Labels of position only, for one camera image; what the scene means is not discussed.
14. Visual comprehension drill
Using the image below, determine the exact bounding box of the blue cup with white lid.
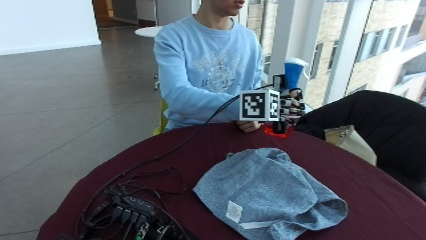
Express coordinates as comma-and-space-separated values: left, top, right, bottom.
282, 57, 310, 91

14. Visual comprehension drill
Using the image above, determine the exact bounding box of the red round lid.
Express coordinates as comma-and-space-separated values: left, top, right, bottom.
263, 124, 294, 139

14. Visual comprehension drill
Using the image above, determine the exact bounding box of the white marker cube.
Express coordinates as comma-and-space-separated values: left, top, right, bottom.
238, 88, 282, 123

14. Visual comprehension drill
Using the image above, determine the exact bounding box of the beige bag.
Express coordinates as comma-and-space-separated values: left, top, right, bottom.
322, 124, 378, 167

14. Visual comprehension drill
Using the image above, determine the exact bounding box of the grey towel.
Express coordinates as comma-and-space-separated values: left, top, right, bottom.
191, 147, 350, 240

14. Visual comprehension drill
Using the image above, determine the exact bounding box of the maroon tablecloth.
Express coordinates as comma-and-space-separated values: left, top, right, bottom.
35, 121, 426, 240

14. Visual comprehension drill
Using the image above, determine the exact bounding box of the yellow-green chair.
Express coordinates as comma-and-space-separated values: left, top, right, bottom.
151, 98, 170, 137

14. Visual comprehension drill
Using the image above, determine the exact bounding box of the black jacket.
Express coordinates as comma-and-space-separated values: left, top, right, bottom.
294, 89, 426, 202

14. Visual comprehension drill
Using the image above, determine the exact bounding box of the the person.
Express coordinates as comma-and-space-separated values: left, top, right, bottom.
151, 0, 264, 134

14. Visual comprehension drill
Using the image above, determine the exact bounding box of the white round table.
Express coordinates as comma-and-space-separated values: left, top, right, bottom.
133, 25, 166, 39

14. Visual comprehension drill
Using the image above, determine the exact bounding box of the black cable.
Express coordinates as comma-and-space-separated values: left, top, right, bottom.
75, 83, 276, 236

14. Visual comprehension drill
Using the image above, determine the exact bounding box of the black cable hub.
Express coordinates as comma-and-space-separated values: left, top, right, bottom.
78, 189, 192, 240

